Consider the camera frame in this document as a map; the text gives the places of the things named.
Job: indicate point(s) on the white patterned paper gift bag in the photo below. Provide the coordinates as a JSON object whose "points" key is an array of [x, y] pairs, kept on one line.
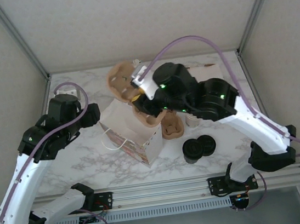
{"points": [[120, 116]]}

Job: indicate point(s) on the brown pulp cup carrier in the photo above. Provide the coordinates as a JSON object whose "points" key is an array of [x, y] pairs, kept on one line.
{"points": [[172, 128], [119, 77]]}

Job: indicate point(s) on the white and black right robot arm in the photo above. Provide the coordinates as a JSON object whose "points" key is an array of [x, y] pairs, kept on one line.
{"points": [[257, 131]]}

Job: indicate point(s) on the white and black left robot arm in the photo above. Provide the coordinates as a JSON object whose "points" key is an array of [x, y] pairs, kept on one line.
{"points": [[17, 195]]}

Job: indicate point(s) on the white paper napkin stack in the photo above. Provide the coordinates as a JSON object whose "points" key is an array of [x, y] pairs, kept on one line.
{"points": [[208, 71]]}

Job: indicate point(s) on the white paper cup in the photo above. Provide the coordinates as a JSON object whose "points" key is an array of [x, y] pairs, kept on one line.
{"points": [[192, 123], [191, 118]]}

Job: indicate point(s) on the white wrapped straw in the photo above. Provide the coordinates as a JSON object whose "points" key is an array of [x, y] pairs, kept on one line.
{"points": [[137, 61]]}

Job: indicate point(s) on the green circuit board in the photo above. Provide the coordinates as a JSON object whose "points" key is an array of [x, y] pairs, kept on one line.
{"points": [[240, 201], [91, 220]]}

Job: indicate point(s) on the aluminium table side rail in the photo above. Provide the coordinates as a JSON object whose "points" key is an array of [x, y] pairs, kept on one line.
{"points": [[249, 77], [43, 104]]}

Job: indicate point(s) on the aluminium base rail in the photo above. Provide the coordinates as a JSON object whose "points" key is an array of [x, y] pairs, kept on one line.
{"points": [[160, 193]]}

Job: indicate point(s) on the aluminium frame post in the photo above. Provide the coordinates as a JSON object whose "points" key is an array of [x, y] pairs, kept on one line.
{"points": [[257, 6], [20, 37]]}

